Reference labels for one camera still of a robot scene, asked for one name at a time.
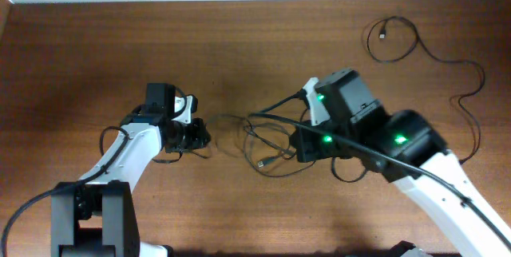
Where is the black USB cable bundle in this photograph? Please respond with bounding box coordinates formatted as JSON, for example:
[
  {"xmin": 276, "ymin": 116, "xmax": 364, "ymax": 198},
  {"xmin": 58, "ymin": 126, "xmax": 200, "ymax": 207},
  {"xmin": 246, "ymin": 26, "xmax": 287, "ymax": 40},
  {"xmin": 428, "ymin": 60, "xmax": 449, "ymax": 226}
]
[{"xmin": 207, "ymin": 113, "xmax": 316, "ymax": 179}]

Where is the thin black cable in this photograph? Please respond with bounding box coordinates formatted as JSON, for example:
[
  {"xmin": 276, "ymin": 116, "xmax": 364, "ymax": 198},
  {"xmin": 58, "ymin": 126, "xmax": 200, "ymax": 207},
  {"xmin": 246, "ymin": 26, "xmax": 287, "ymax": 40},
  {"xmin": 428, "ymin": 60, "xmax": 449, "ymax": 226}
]
[{"xmin": 365, "ymin": 15, "xmax": 487, "ymax": 166}]

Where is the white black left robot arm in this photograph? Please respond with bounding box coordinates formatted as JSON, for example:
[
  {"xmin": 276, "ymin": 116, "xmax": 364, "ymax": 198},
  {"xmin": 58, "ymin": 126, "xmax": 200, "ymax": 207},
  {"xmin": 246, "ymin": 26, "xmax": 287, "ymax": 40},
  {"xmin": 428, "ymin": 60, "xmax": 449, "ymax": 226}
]
[{"xmin": 50, "ymin": 115, "xmax": 211, "ymax": 257}]

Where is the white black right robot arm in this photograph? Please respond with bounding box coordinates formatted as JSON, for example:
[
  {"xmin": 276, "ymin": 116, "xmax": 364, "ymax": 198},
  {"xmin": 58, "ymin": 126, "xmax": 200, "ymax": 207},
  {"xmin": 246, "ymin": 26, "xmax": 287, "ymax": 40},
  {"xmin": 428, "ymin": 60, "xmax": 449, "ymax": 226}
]
[{"xmin": 295, "ymin": 100, "xmax": 510, "ymax": 256}]

